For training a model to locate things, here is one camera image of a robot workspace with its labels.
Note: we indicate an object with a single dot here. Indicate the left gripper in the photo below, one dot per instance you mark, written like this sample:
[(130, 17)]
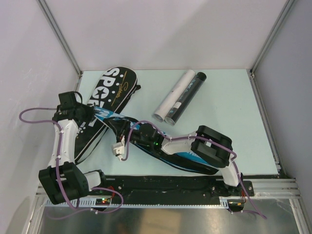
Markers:
[(90, 109)]

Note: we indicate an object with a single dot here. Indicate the black racket cover bag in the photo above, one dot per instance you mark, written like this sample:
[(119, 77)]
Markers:
[(111, 90)]

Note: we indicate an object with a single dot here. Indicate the blue racket cover bag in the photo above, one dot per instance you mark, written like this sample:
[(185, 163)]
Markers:
[(114, 122)]

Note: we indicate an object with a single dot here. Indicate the white shuttlecock tube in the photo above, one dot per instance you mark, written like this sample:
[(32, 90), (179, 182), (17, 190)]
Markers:
[(165, 106)]

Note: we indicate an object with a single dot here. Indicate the black shuttlecock tube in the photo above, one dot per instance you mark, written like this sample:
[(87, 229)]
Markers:
[(183, 101)]

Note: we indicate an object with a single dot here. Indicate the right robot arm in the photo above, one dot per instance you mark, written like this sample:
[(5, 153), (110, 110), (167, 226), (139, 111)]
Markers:
[(204, 151)]

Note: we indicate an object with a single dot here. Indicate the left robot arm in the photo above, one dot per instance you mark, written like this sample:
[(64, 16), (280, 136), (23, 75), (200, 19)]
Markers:
[(62, 180)]

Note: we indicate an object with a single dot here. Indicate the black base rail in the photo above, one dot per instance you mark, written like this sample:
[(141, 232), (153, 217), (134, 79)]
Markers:
[(173, 190)]

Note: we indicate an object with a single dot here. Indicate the left aluminium frame post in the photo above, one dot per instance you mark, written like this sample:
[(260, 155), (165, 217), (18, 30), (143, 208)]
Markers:
[(47, 12)]

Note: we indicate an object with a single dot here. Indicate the aluminium frame post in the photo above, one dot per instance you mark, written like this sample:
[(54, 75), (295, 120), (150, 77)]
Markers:
[(47, 12), (283, 15)]

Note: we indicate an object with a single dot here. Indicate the right aluminium frame post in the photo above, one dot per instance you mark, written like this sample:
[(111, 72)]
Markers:
[(283, 15)]

